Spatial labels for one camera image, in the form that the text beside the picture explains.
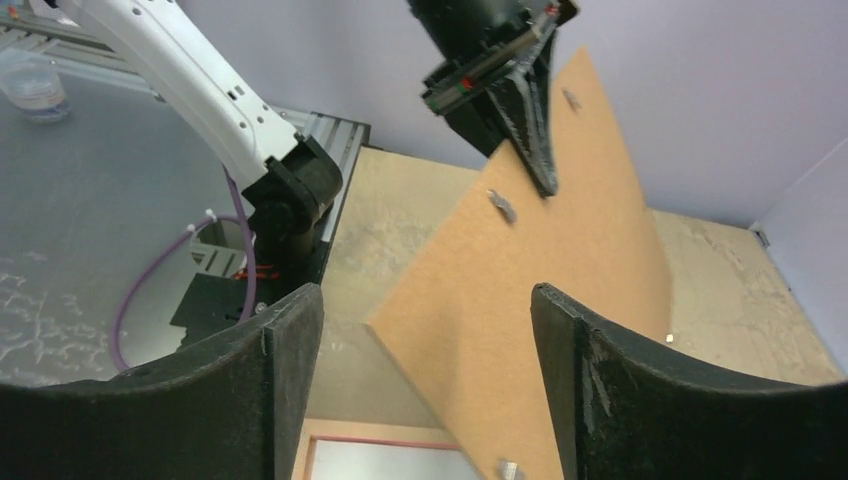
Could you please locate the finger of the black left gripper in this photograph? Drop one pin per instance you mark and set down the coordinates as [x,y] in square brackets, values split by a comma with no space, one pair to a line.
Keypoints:
[521,98]

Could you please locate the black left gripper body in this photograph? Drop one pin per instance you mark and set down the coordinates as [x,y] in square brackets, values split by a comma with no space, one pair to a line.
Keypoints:
[480,41]

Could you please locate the pink picture frame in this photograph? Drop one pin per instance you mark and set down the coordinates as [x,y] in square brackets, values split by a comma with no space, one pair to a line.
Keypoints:
[314,430]

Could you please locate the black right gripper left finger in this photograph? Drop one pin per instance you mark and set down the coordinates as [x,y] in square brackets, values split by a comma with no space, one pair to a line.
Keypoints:
[230,406]

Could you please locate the aluminium rail frame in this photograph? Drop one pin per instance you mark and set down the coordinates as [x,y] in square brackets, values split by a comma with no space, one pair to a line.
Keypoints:
[291,168]

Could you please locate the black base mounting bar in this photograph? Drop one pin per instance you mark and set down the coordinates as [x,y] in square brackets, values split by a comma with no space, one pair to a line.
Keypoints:
[215,298]

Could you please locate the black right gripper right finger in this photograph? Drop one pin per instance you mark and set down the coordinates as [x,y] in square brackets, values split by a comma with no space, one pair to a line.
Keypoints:
[626,407]

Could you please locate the brown cardboard backing board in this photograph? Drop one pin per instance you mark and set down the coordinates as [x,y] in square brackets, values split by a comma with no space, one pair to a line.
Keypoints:
[458,323]

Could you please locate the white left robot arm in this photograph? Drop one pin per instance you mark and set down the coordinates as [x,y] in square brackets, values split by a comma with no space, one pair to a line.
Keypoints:
[492,86]

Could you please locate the beach landscape photo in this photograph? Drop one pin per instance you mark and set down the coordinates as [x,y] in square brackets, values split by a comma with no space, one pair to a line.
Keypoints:
[349,461]

